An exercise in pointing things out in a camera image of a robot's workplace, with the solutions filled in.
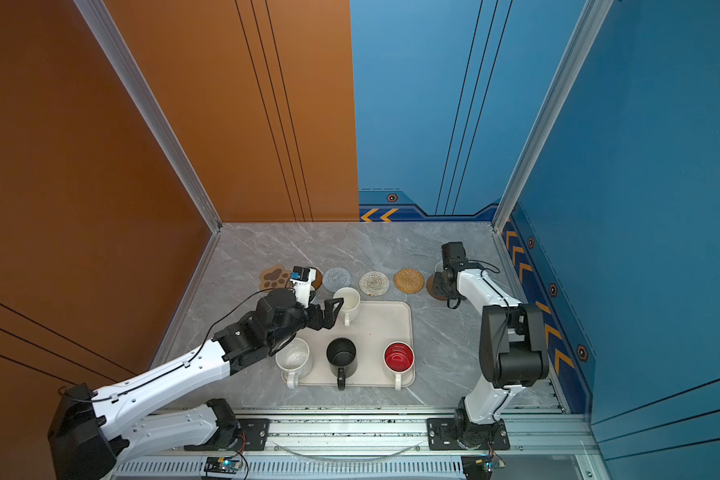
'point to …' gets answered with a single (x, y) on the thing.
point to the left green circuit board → (226, 465)
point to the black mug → (342, 357)
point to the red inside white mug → (398, 357)
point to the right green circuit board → (478, 467)
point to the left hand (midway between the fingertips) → (332, 296)
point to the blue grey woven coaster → (336, 278)
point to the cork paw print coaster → (274, 277)
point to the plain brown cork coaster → (431, 290)
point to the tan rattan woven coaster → (409, 281)
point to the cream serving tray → (377, 324)
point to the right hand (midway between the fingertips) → (442, 288)
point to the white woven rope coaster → (374, 284)
